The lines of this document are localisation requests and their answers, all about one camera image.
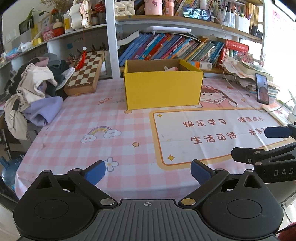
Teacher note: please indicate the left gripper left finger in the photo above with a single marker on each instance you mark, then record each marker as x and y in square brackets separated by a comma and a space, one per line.
[85, 181]

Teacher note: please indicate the blue water bottle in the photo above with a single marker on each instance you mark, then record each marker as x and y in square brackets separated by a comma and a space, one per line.
[9, 171]

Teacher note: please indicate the red tassel ornament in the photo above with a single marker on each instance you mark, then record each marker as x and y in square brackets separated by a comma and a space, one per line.
[82, 59]

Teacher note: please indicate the pile of clothes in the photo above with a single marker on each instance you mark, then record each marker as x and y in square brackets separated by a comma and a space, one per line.
[33, 94]

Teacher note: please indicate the wooden chessboard box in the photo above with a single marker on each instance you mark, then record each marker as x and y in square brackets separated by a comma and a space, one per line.
[85, 80]

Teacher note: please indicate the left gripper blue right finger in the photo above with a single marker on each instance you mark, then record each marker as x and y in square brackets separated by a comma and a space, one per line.
[209, 181]

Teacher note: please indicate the stack of papers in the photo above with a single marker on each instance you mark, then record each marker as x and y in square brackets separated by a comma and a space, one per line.
[246, 73]

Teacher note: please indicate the orange white usmile box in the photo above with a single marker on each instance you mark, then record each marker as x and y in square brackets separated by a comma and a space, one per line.
[201, 65]

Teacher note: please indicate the black smartphone standing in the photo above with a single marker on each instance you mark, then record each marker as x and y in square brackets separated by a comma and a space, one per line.
[262, 89]

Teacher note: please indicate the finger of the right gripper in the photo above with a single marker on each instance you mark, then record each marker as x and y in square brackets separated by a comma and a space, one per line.
[251, 156]

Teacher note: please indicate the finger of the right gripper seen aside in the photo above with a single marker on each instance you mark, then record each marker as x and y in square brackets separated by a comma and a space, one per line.
[280, 131]

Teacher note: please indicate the pink plush pig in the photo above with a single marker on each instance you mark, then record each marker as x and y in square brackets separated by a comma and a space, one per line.
[170, 69]

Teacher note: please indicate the row of books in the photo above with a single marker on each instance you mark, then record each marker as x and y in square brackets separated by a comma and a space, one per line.
[162, 46]

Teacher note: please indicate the wooden bookshelf board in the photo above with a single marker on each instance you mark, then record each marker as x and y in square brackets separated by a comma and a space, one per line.
[187, 23]

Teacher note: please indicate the pink cartoon table mat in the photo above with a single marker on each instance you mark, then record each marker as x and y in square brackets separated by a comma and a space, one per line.
[147, 152]

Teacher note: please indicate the yellow cardboard box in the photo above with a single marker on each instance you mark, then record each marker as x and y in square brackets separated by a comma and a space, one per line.
[147, 85]

